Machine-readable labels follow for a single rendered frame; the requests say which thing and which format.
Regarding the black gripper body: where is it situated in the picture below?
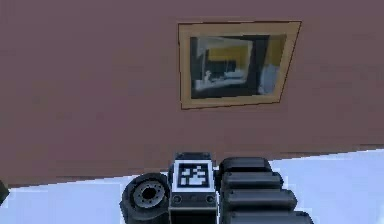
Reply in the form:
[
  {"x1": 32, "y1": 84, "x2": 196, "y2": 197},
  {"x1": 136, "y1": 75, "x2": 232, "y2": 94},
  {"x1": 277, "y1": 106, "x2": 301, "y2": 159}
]
[{"x1": 119, "y1": 172, "x2": 172, "y2": 224}]

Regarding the tan framed wall picture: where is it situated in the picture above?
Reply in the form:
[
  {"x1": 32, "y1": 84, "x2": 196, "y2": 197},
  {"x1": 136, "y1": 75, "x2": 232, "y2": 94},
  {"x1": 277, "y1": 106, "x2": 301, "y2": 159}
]
[{"x1": 177, "y1": 20, "x2": 303, "y2": 111}]

